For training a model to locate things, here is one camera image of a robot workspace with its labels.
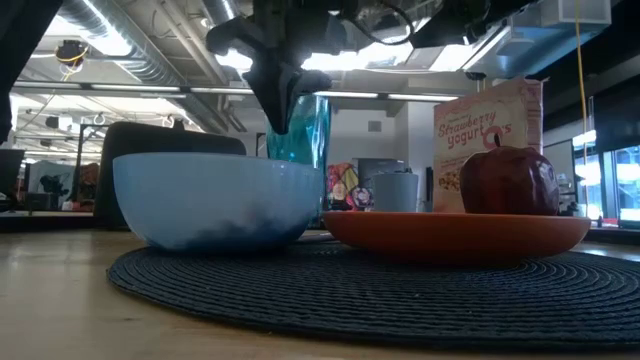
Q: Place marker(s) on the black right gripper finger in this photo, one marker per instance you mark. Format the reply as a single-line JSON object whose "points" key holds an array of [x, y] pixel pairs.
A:
{"points": [[277, 95], [315, 82]]}

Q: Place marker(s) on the teal drinking glass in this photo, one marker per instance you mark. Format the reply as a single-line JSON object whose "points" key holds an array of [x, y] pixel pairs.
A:
{"points": [[310, 135]]}

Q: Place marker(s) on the red apple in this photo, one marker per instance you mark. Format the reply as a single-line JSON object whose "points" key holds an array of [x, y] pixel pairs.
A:
{"points": [[510, 182]]}

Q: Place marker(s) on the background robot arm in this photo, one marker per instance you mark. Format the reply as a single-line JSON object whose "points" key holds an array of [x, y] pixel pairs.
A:
{"points": [[52, 185]]}

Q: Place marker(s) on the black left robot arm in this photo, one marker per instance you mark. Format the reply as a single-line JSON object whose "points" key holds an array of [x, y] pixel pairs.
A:
{"points": [[20, 60]]}

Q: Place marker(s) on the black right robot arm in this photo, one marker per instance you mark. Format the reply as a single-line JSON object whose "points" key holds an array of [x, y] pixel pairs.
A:
{"points": [[450, 25]]}

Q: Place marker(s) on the colourful patchwork object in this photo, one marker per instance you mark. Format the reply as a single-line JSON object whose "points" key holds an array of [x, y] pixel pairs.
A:
{"points": [[345, 187]]}

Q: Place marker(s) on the black two-slot toaster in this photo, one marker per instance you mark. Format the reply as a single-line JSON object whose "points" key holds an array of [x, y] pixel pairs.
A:
{"points": [[165, 140]]}

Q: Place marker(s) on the blue bowl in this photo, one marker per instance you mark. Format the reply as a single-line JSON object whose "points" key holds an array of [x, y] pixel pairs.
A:
{"points": [[215, 200]]}

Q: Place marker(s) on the long ceiling light bar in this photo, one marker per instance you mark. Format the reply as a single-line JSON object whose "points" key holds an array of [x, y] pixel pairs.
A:
{"points": [[150, 89]]}

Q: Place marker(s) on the black cabinet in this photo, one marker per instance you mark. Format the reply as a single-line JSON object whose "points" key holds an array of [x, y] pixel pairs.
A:
{"points": [[429, 190]]}

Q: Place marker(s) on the orange plate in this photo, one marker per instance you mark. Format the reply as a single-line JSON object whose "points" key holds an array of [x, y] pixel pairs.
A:
{"points": [[450, 235]]}

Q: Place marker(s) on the round dark woven placemat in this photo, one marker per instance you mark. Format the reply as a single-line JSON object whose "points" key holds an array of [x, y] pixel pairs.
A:
{"points": [[350, 300]]}

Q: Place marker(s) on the dark monitor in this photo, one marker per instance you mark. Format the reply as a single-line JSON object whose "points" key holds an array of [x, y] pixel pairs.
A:
{"points": [[11, 172]]}

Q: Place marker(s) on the black stand frame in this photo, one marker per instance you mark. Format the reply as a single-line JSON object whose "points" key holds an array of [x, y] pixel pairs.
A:
{"points": [[261, 145]]}

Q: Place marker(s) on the silver ventilation duct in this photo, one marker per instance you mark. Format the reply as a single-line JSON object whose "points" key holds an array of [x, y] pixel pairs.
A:
{"points": [[145, 55]]}

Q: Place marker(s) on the ceiling security camera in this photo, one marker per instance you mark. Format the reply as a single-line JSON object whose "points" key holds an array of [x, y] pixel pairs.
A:
{"points": [[475, 76]]}

